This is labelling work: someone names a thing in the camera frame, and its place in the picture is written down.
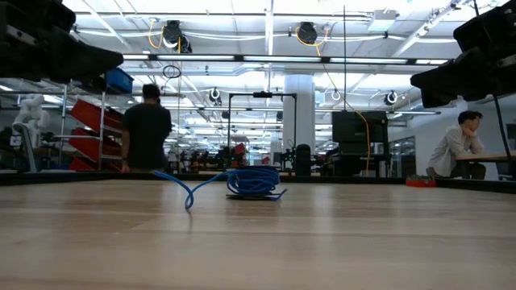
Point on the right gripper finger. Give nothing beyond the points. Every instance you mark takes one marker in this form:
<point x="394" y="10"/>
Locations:
<point x="437" y="101"/>
<point x="451" y="76"/>

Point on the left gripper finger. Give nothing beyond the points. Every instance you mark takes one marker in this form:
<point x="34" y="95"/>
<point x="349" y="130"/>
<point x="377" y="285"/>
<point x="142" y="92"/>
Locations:
<point x="94" y="84"/>
<point x="80" y="58"/>

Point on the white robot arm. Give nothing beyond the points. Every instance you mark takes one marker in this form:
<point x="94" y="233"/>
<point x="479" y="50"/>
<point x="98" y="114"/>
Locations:
<point x="32" y="117"/>

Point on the background black robot arm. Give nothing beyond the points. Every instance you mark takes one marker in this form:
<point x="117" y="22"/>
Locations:
<point x="227" y="155"/>
<point x="289" y="155"/>

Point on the blue plastic bin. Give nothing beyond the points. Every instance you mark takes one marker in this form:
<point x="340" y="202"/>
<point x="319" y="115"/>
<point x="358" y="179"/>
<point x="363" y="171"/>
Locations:
<point x="121" y="78"/>

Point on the shelf rack with red bins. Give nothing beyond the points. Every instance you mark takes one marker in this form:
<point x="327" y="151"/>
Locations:
<point x="92" y="121"/>

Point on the person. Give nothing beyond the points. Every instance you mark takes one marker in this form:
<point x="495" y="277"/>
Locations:
<point x="453" y="149"/>
<point x="147" y="129"/>

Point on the wooden desk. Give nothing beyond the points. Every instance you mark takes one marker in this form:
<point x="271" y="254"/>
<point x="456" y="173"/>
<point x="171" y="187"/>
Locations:
<point x="483" y="157"/>

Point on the small red block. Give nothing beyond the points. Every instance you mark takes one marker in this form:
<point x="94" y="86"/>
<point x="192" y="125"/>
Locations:
<point x="421" y="182"/>

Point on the black equipment cabinet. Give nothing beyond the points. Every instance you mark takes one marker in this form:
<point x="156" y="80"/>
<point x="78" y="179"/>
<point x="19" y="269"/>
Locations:
<point x="354" y="127"/>

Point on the office chair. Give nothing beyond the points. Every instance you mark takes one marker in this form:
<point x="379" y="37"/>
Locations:
<point x="26" y="149"/>

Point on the white pillar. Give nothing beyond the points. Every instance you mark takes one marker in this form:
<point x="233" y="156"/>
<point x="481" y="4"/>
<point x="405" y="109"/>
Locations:
<point x="300" y="104"/>

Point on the black cylinder stand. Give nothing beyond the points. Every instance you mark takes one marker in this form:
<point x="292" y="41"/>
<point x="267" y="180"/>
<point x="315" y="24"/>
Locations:
<point x="303" y="159"/>

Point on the long ceiling light strip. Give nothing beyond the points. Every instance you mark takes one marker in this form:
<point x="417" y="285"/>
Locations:
<point x="282" y="57"/>

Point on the black gantry frame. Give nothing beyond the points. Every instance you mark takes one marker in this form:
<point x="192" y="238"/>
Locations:
<point x="262" y="94"/>

